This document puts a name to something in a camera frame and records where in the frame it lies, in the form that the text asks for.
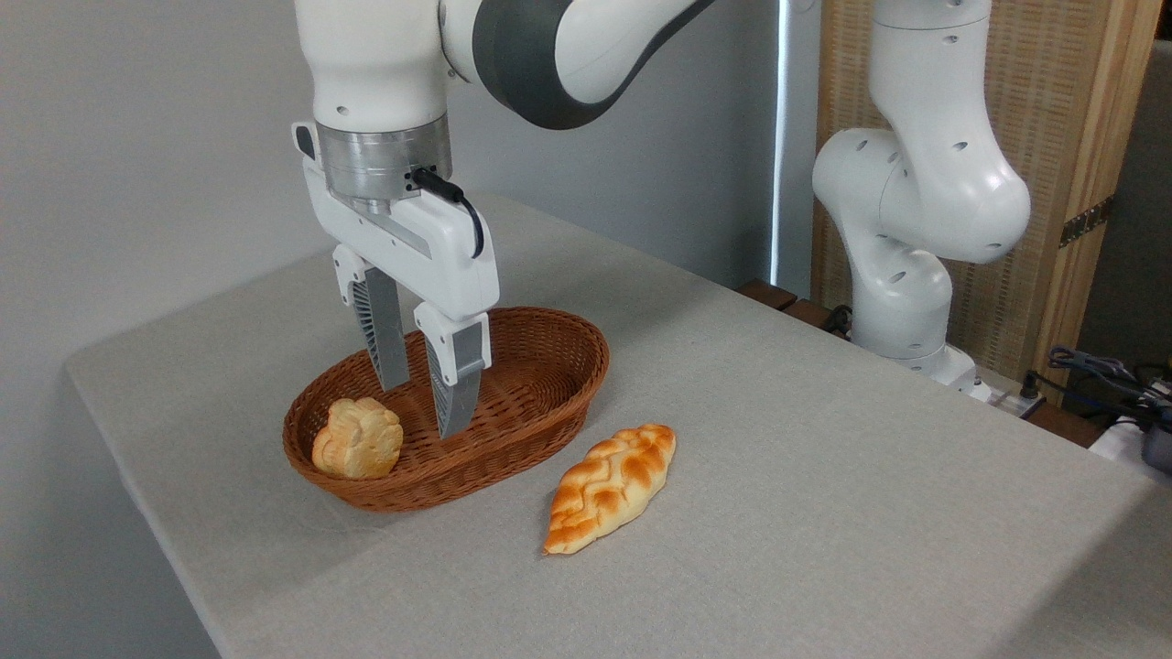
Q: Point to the brown wicker oval basket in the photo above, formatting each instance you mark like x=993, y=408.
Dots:
x=549, y=384

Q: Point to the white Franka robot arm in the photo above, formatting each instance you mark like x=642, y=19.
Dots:
x=916, y=183

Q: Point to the braided golden bread loaf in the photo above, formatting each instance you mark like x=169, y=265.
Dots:
x=609, y=485

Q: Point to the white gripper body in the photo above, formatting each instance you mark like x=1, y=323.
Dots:
x=430, y=247

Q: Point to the black metal screen hinge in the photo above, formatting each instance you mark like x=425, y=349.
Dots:
x=1086, y=222

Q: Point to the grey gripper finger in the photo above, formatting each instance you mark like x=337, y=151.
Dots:
x=455, y=366
x=385, y=329

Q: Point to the wooden rattan folding screen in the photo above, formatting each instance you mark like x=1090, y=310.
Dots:
x=1053, y=91

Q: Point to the round pale bread roll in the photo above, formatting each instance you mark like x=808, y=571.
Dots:
x=359, y=441

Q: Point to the grey tablecloth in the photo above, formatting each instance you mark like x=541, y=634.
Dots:
x=824, y=513

